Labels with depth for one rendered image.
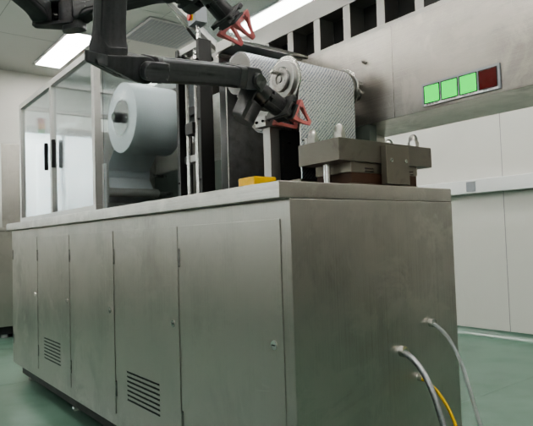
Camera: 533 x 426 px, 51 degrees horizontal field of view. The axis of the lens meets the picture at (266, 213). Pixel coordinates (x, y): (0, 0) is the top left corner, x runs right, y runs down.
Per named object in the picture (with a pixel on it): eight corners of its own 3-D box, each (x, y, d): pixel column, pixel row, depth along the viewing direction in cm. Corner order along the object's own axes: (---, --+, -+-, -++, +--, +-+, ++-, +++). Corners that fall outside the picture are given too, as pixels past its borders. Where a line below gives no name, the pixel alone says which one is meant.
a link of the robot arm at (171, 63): (146, 57, 112) (111, 48, 118) (144, 85, 114) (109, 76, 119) (270, 69, 146) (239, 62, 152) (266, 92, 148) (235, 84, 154)
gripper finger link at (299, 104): (311, 132, 158) (288, 115, 153) (295, 136, 164) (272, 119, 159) (319, 112, 160) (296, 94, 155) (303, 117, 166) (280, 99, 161)
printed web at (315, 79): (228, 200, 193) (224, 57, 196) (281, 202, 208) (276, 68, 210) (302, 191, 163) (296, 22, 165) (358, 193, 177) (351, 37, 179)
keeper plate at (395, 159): (381, 184, 155) (380, 145, 155) (404, 185, 161) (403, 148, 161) (388, 183, 153) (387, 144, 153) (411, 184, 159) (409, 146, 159)
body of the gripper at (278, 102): (291, 117, 154) (271, 102, 150) (269, 122, 162) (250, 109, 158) (299, 97, 156) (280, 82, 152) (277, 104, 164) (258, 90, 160)
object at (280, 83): (272, 95, 170) (269, 73, 171) (277, 96, 171) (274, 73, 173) (288, 85, 164) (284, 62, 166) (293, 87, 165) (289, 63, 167)
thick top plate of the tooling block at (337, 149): (299, 166, 157) (298, 145, 158) (390, 173, 182) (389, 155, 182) (338, 159, 145) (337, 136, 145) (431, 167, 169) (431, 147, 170)
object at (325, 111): (299, 151, 164) (298, 90, 165) (354, 156, 178) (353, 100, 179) (301, 151, 163) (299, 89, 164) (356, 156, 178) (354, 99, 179)
